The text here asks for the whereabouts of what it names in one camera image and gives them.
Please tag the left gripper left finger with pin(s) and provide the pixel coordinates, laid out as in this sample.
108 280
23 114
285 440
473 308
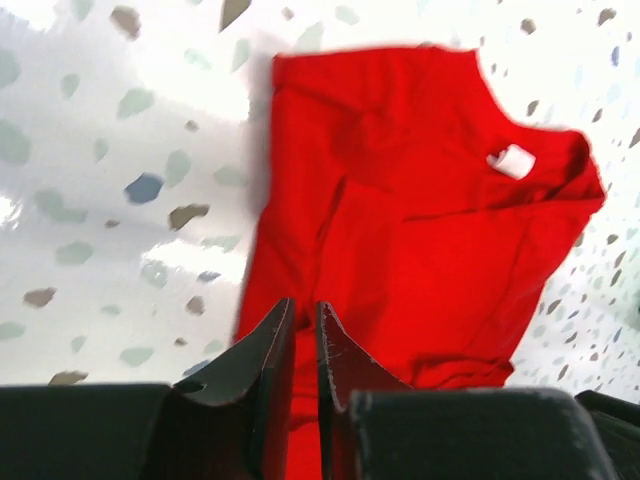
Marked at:
228 420

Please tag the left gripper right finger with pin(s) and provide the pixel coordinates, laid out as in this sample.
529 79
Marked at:
373 426

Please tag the red t-shirt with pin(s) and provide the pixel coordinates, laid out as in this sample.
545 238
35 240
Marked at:
403 195

